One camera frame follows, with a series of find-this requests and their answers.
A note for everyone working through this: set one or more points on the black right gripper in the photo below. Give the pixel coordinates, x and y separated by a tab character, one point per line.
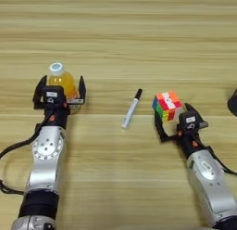
188	141

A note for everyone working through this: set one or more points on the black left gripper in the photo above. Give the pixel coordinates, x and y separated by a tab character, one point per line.
57	114

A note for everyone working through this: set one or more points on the orange juice bottle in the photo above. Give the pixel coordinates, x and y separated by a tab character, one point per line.
63	80

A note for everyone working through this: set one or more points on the black mesh pen cup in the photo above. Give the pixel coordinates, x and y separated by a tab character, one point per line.
233	102

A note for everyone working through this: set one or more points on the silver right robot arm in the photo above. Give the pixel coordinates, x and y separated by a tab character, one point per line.
213	184

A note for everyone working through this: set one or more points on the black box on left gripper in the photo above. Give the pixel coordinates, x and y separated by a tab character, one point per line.
53	94

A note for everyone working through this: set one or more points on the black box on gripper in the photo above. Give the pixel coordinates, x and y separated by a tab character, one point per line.
53	94
189	121

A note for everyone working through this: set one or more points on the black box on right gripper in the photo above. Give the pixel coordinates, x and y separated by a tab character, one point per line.
189	121

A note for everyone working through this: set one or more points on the colourful puzzle cube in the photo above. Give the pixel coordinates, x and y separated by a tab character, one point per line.
167	106

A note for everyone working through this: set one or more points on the white marker with black cap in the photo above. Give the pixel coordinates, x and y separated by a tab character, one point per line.
132	109

